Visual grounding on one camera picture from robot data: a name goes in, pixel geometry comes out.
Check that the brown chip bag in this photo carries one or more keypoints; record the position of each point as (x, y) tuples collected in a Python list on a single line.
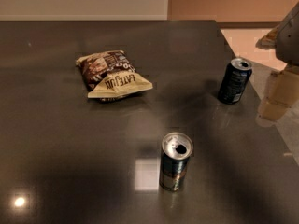
[(110, 76)]

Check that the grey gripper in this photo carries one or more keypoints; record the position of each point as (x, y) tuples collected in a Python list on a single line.
[(289, 42)]

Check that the dark blue soda can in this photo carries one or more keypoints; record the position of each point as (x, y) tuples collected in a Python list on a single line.
[(235, 80)]

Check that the redbull can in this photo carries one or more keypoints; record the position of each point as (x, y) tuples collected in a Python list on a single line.
[(176, 149)]

